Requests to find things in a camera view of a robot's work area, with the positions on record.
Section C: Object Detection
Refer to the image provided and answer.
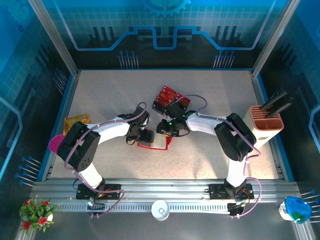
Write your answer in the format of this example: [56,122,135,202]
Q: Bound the grey slotted cable duct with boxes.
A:
[53,203,232,214]

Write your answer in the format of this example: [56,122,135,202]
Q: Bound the pink plastic cup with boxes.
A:
[48,134,66,153]

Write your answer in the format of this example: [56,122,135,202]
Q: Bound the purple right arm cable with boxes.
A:
[173,94,263,220]

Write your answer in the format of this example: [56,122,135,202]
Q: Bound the black-handled knife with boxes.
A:
[259,90,288,111]
[264,97,295,119]

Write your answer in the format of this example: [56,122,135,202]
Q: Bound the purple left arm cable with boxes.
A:
[64,101,151,219]

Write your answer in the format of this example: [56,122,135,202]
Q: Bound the white round container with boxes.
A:
[150,199,171,222]

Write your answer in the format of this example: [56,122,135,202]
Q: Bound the red snack packets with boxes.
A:
[174,92,192,111]

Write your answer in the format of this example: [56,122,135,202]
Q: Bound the beige knife block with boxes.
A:
[242,104,285,149]

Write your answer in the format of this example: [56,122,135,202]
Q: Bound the artificial red flower plant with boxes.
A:
[18,195,58,236]

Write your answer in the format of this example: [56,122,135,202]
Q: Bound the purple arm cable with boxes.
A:
[173,94,263,220]
[64,101,151,219]

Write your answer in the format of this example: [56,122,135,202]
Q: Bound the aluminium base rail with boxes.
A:
[29,177,302,205]

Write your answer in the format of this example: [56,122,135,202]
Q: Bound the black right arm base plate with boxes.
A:
[208,183,254,201]

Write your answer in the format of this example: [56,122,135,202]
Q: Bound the dark credit card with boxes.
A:
[151,99,168,115]

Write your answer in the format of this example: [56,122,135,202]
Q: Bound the red credit card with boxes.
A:
[161,85,178,98]
[154,94,172,108]
[157,89,175,103]

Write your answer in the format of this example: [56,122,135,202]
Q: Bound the yellow snack bag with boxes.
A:
[63,113,91,136]

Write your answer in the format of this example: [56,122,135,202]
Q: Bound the aluminium frame post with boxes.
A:
[26,0,80,77]
[250,0,301,77]

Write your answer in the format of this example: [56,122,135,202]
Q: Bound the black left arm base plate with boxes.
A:
[75,183,123,201]

